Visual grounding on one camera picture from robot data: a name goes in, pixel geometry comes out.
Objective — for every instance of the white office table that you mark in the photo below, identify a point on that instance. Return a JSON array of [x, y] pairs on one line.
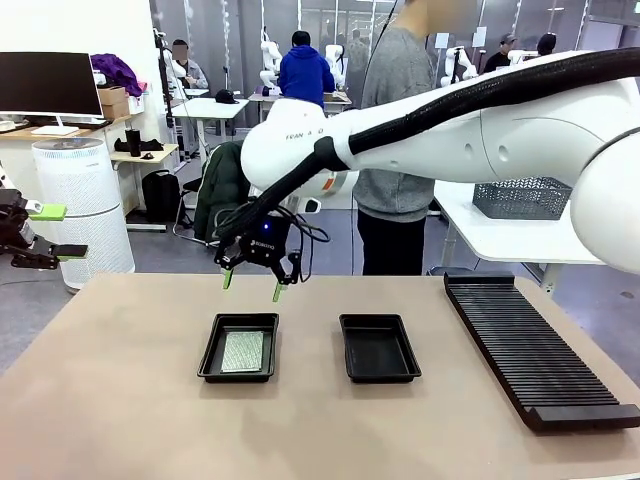
[[205, 107]]

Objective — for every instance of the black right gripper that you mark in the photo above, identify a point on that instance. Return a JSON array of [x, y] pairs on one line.
[[262, 245]]

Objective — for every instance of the black slotted board rack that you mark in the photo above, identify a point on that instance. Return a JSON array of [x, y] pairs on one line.
[[530, 345]]

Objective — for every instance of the black cap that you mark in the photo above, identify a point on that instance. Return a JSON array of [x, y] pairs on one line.
[[226, 97]]

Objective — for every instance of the black computer monitor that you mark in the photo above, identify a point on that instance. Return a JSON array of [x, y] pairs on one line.
[[47, 82]]

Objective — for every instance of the white work table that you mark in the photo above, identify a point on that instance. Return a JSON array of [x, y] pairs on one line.
[[515, 240]]

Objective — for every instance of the dark green jacket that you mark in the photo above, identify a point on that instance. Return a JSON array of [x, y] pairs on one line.
[[222, 185]]

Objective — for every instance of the person with black cap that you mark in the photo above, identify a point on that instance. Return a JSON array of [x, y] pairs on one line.
[[546, 44]]

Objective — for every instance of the brown cardboard box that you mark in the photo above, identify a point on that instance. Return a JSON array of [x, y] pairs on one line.
[[112, 102]]

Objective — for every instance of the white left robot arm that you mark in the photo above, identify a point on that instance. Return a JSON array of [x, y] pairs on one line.
[[2, 175]]

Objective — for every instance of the purple cloth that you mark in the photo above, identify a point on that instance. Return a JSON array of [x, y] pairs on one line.
[[117, 72]]

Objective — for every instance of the person in grey sweater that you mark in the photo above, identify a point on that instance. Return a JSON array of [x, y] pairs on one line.
[[400, 65]]

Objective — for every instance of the black plastic ESD tray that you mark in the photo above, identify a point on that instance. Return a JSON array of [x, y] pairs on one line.
[[214, 350], [377, 350]]

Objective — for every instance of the black backpack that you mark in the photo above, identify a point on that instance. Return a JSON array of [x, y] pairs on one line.
[[160, 195]]

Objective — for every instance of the small wooden desk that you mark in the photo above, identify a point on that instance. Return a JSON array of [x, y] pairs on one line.
[[150, 156]]

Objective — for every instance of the seated person in grey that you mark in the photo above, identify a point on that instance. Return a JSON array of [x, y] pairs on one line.
[[192, 72]]

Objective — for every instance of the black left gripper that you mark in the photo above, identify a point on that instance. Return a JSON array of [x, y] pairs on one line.
[[12, 220]]

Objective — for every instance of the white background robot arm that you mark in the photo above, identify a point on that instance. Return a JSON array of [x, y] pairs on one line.
[[457, 62], [271, 57], [334, 57]]

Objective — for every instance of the person with grey cap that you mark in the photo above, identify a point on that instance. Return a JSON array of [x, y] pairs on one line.
[[500, 60]]

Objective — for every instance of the black tumbler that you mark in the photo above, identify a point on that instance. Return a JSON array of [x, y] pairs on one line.
[[134, 144]]

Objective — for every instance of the grey mesh basket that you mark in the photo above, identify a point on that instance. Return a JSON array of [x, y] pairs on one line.
[[520, 200]]

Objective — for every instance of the white cylindrical air purifier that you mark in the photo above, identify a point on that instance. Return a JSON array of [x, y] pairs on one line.
[[80, 200]]

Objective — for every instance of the person in blue hoodie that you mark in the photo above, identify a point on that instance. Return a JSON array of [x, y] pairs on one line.
[[305, 75]]

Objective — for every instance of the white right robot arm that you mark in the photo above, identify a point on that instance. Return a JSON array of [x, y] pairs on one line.
[[425, 140]]

